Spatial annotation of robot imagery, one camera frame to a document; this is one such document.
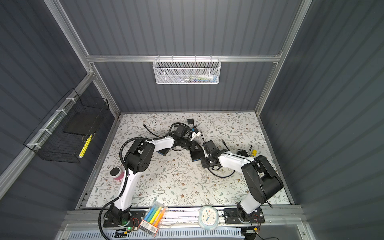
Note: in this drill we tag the white wire mesh basket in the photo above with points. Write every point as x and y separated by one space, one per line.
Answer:
187 73

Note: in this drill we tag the blue black network switch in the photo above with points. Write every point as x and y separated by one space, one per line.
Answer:
164 152

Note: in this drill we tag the pack of coloured markers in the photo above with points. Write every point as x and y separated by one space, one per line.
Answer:
151 222

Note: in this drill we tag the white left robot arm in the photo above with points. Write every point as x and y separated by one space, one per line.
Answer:
135 156

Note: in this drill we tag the pink tape roll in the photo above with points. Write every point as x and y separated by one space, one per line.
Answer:
117 173

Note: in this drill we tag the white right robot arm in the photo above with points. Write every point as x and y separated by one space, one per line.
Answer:
262 180

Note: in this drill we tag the yellow marker in basket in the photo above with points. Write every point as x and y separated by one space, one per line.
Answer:
85 146

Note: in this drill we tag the black wire wall basket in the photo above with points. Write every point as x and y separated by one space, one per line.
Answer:
63 135

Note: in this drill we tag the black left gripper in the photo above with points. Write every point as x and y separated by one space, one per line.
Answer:
193 146

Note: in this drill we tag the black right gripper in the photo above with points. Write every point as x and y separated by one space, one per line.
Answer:
204 164

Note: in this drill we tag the black ribbed network switch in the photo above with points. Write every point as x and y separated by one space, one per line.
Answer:
197 155

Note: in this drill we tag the small mint desk clock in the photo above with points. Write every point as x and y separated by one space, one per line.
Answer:
208 218

